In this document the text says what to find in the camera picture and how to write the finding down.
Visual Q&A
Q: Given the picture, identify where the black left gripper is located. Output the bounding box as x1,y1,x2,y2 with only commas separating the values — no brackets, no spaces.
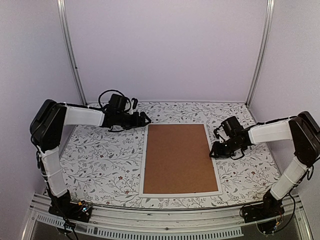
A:
116,111,151,131

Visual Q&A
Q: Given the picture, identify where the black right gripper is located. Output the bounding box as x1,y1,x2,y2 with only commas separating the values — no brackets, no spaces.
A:
209,136,242,159

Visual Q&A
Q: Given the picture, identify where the brown cardboard backing board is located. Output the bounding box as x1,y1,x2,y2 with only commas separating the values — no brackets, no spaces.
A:
142,124,220,195

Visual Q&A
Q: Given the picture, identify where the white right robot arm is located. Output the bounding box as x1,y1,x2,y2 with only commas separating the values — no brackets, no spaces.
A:
209,111,320,218

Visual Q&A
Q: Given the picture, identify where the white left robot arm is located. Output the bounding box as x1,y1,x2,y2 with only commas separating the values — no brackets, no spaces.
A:
29,89,152,217

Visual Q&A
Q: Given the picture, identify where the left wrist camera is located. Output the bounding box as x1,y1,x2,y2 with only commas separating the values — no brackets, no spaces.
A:
129,97,139,115

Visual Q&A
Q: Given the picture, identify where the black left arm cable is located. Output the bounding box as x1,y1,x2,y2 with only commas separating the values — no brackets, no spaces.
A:
97,89,121,108

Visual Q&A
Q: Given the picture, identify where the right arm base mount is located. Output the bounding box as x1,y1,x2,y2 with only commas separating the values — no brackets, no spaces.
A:
239,190,285,235

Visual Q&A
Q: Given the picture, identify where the front aluminium rail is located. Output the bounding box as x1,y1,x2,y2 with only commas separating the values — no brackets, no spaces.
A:
23,194,313,240

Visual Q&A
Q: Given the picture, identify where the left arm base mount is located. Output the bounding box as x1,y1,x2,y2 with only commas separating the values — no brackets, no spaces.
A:
48,189,93,223

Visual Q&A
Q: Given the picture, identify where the left aluminium corner post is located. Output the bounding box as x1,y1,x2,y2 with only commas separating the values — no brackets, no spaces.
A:
56,0,88,106

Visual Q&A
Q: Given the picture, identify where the aluminium corner post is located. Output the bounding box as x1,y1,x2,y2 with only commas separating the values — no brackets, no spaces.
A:
56,0,88,106
245,0,275,108

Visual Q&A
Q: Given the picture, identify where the right aluminium corner post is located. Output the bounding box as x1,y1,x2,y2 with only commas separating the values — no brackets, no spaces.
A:
245,0,275,108

